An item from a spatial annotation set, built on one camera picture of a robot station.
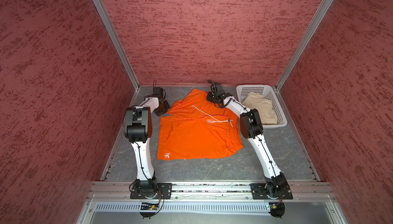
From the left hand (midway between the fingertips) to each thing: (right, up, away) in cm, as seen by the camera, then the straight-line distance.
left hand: (166, 112), depth 105 cm
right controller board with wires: (+61, -44, -34) cm, 82 cm away
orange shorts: (+20, -10, -6) cm, 23 cm away
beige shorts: (+66, +4, -5) cm, 67 cm away
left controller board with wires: (-2, -44, -32) cm, 54 cm away
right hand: (+29, +10, +8) cm, 32 cm away
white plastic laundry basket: (+74, +13, +2) cm, 75 cm away
